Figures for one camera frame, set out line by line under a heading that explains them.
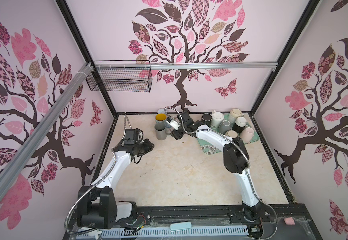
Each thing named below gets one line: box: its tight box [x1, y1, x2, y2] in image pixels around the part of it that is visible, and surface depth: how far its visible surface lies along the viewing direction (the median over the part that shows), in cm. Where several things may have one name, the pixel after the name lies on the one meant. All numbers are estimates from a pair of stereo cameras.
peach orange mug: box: [225, 130, 239, 138], surface depth 99 cm
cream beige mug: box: [230, 108, 245, 119], surface depth 111 cm
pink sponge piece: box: [284, 217, 296, 225], surface depth 72 cm
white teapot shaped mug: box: [212, 109, 224, 128], surface depth 109 cm
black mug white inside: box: [201, 113, 213, 127], surface depth 109 cm
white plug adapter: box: [80, 227, 102, 240], surface depth 69 cm
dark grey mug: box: [154, 122, 172, 141], surface depth 102 cm
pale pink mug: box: [240, 127, 254, 143], surface depth 99 cm
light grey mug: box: [218, 120, 233, 135], surface depth 103 cm
